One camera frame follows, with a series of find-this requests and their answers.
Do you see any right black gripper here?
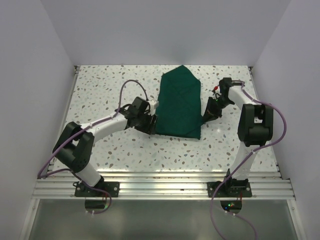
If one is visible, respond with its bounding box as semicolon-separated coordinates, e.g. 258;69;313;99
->
201;96;234;123

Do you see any green surgical drape cloth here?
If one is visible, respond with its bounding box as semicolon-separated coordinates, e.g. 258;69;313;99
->
155;65;203;140

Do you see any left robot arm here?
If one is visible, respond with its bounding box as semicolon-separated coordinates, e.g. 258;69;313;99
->
52;97;159;197

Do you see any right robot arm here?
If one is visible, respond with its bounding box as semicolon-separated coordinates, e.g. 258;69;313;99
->
202;77;274;197

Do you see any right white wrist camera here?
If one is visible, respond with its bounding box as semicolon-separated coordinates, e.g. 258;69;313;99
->
212;85;221;99

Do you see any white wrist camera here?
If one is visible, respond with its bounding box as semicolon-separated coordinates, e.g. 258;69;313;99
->
212;85;221;99
148;99;159;111

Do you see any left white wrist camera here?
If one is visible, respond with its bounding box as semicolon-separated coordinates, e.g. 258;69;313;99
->
148;99;159;111

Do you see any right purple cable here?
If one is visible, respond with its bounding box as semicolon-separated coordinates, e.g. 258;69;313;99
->
209;79;288;240

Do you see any purple cable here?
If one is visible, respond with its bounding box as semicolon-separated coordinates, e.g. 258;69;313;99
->
36;79;148;215
209;79;288;240

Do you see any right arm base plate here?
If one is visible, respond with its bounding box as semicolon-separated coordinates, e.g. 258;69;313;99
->
206;180;253;198

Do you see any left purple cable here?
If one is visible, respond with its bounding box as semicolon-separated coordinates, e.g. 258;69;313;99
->
36;79;148;215

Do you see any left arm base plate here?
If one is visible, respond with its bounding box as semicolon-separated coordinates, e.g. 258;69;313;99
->
72;181;120;198

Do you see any aluminium rail frame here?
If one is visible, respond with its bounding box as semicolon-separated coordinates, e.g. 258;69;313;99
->
33;65;294;201

